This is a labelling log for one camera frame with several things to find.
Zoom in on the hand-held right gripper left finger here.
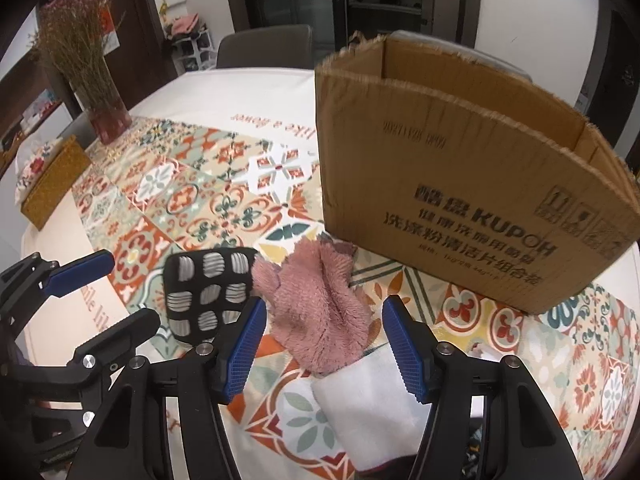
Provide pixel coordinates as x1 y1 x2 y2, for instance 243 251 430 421
75 297 268 480

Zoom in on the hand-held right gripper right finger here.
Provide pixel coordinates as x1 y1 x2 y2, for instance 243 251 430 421
382 295 586 480

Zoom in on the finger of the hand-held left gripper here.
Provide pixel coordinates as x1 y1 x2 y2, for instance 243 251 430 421
70 308 162 378
0 249 115 342

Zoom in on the black sock with white patches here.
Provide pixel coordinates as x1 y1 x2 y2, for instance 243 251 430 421
164 247 260 345

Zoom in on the pink fluffy sock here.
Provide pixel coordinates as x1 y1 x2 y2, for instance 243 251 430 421
251 236 381 375

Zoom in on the brown cardboard box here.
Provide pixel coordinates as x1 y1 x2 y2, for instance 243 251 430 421
314 30 640 317

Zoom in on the woven straw tissue box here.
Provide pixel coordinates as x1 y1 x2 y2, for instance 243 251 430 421
15 134 94 231

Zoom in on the colourful patterned tablecloth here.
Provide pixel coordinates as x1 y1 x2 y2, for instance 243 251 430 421
20 67 640 480

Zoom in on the red glass vase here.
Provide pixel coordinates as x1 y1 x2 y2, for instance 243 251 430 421
87 97 134 146

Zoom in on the dried flower bouquet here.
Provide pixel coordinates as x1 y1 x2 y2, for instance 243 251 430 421
27 0 127 111

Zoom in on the red door poster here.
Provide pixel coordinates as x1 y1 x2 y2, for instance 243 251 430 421
99 9 122 54

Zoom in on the white shoe rack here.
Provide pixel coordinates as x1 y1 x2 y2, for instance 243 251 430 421
170 30 217 74

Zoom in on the pink cloth on rack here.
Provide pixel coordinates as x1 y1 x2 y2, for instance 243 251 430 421
171 14 202 37

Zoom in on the grey leather chair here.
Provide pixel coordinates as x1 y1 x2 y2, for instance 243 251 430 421
390 30 532 82
216 24 315 70

